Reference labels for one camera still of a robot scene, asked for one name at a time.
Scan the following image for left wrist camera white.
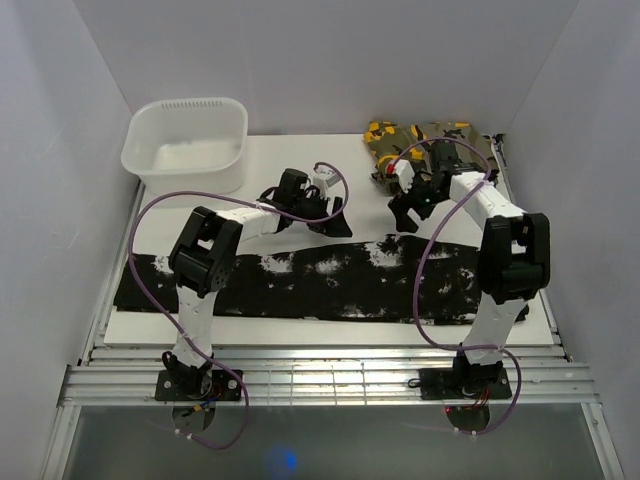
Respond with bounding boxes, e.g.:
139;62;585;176
311;166;340;198

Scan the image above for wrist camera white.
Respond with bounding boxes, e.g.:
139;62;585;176
311;166;340;198
386;159;415;193

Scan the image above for aluminium frame rail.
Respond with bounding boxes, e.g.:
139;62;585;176
41;342;624;479

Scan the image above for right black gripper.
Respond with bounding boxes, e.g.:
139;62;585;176
387;170;446;234

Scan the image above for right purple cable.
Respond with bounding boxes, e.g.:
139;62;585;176
385;136;524;437

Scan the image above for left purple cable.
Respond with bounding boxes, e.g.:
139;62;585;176
127;160;351;450

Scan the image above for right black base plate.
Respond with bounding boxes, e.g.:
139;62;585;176
418;368;512;400

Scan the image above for black white tie-dye trousers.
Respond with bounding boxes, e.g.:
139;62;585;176
113;234;531;327

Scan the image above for purple cable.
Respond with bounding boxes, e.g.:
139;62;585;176
385;136;524;437
127;160;351;450

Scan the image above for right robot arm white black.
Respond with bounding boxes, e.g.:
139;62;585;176
384;137;550;402

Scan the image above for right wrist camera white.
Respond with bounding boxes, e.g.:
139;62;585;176
386;159;415;193

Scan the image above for folded camouflage trousers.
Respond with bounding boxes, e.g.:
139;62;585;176
363;120;499;196

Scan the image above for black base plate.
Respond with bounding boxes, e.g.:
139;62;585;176
418;368;512;400
153;370;242;403

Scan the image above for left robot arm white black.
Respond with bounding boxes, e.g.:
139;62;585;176
162;164;352;400

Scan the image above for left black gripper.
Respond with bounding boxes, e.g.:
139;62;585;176
292;190;352;238

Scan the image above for white plastic basin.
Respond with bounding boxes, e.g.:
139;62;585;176
121;97;248;195

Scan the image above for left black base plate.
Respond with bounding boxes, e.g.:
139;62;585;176
153;370;242;403

